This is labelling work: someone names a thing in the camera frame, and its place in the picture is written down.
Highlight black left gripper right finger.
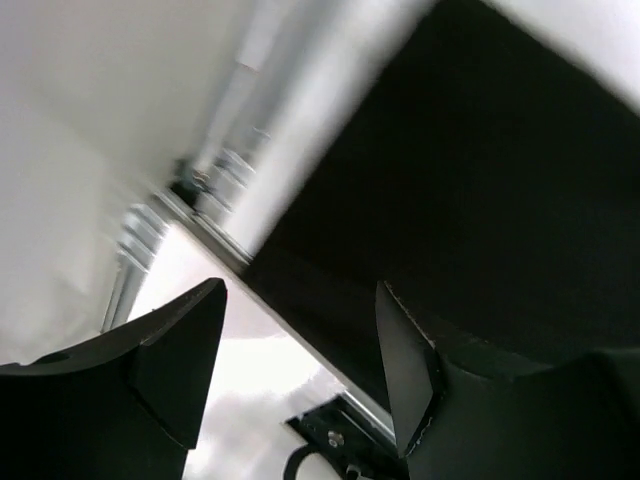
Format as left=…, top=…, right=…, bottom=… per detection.
left=375, top=283, right=639, bottom=479

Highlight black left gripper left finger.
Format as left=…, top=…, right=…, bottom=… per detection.
left=1, top=278, right=226, bottom=479

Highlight black trousers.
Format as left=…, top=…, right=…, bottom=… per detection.
left=242, top=1, right=639, bottom=403

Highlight aluminium front frame rail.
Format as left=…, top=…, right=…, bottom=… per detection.
left=149, top=189, right=396, bottom=445

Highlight aluminium frame rail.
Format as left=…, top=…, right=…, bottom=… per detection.
left=149, top=189, right=396, bottom=445
left=101, top=1, right=313, bottom=332

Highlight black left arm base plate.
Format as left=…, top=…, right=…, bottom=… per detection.
left=282, top=393, right=409, bottom=479

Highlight aluminium left frame rail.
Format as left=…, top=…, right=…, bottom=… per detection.
left=101, top=1, right=313, bottom=332

